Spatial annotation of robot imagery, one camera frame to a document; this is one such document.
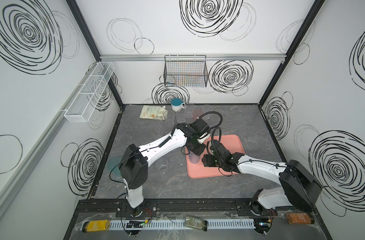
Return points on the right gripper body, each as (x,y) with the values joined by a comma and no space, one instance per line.
(209,160)

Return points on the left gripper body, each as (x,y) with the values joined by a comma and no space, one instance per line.
(197,149)

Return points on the pink tray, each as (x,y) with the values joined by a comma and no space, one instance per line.
(231,143)

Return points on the clear faceted glass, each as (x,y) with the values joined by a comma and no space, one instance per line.
(181,116)

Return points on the blue glass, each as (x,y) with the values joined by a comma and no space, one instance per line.
(194,159)

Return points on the teal glass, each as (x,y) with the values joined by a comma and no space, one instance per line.
(112,166)

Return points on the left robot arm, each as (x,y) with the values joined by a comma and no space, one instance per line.
(136,160)

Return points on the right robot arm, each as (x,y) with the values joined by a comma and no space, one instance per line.
(297,187)

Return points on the pink small glass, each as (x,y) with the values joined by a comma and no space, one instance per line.
(196,114)

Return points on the clear glass behind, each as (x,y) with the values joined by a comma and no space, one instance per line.
(189,108)

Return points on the white cup teal lid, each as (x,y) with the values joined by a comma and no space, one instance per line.
(177,104)

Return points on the organic sugar pouch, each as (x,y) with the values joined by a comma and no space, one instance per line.
(153,113)

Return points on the short clear glass front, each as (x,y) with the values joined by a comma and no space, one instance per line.
(162,165)

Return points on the clear green bottle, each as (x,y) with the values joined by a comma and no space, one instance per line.
(196,223)

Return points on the orange liquid bottle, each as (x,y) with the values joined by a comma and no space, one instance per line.
(300,218)

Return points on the yellow liquid bottle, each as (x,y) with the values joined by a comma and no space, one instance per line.
(95,226)

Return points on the black wire basket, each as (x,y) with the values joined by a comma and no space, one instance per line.
(185,71)

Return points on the white cable duct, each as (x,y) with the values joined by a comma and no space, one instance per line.
(211,224)

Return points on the white wire shelf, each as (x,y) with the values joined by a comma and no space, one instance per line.
(87,98)

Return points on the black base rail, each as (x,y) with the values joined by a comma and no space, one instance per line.
(120,207)

